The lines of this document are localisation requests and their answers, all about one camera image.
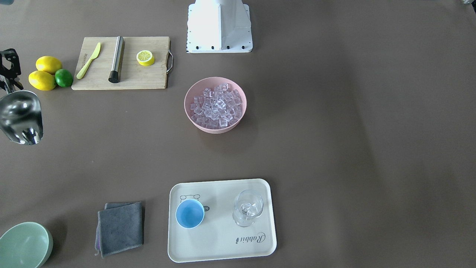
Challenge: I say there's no blue cup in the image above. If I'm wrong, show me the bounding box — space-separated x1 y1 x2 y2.
175 200 205 229

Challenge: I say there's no pink bowl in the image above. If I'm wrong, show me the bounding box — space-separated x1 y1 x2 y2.
184 77 248 134

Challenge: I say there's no upper whole lemon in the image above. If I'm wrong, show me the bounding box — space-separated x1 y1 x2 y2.
35 56 62 75

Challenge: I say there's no green lime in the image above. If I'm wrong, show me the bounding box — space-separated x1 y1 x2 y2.
54 68 74 87

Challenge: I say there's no yellow plastic knife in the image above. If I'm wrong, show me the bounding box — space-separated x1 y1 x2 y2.
76 42 102 79

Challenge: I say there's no green bowl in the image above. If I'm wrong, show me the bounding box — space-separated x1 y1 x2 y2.
0 222 54 268

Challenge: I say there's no bamboo cutting board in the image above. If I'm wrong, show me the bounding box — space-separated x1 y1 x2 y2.
71 36 172 90

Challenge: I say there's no half lemon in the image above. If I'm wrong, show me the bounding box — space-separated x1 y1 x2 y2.
136 50 155 66

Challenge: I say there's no grey folded cloth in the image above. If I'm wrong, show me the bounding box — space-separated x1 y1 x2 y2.
95 202 144 258

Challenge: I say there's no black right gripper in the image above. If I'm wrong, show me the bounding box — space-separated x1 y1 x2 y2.
0 48 24 93

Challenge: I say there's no steel ice scoop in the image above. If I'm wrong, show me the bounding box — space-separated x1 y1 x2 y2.
0 76 43 145

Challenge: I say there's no steel muddler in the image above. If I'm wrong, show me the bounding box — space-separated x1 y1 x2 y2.
108 36 124 83

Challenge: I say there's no clear wine glass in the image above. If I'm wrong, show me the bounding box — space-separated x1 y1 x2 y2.
232 189 264 227

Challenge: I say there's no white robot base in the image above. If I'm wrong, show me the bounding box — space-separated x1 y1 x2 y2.
186 0 253 53

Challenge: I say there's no pile of clear ice cubes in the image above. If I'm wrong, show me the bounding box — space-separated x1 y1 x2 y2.
187 83 245 130

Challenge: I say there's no cream serving tray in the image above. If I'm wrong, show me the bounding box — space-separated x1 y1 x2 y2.
168 178 277 263

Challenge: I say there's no lower whole lemon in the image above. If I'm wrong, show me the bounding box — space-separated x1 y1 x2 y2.
28 71 57 90

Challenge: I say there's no whole lemon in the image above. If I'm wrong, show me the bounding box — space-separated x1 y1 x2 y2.
28 71 57 90
35 56 62 75

